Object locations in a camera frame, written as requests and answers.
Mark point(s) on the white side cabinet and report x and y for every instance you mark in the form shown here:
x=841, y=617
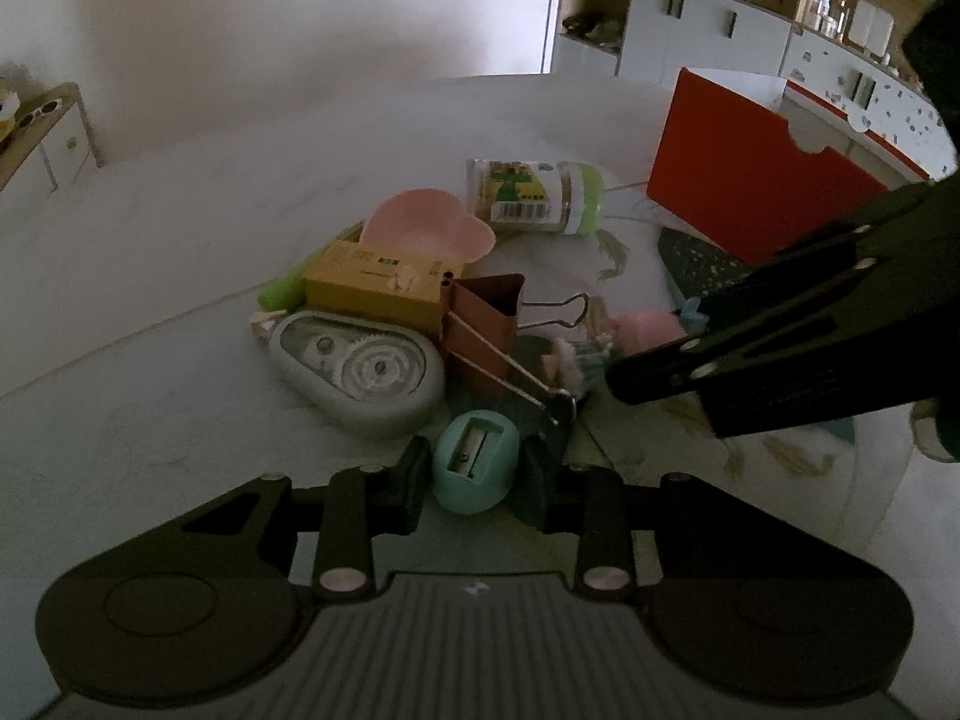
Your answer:
x=60, y=150

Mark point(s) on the brown binder clip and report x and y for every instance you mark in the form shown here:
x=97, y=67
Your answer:
x=480, y=330

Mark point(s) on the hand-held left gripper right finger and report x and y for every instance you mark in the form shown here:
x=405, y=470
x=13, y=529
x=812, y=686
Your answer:
x=536, y=480

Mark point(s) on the red cardboard box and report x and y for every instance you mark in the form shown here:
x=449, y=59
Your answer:
x=735, y=180

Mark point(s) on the clear glass bottles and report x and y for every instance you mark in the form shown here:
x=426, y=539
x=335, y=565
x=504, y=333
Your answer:
x=832, y=11

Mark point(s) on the grey correction tape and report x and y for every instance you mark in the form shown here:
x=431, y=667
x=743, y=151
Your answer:
x=352, y=375

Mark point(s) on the pink heart-shaped dish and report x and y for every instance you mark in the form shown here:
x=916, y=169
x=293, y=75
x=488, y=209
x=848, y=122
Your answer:
x=420, y=229

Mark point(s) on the white wall cabinet unit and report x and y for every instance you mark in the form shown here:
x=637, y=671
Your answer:
x=697, y=45

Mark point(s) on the white sunglasses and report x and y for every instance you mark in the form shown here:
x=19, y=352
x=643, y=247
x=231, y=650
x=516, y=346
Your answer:
x=39, y=114

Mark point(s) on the green-capped bottle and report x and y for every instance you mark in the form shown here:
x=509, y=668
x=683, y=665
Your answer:
x=525, y=195

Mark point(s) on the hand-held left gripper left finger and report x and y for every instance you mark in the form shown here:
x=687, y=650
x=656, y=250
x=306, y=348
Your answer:
x=412, y=480

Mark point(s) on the yellow cardboard box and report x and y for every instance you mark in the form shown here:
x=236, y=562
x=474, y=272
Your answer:
x=367, y=281

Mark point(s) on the pink toy figure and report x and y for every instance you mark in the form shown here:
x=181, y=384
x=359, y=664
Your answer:
x=645, y=326

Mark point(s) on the mint green pencil sharpener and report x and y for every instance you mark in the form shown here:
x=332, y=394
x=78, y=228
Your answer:
x=472, y=465

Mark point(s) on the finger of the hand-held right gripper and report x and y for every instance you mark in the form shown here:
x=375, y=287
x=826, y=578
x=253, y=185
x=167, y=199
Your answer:
x=787, y=367
x=810, y=270

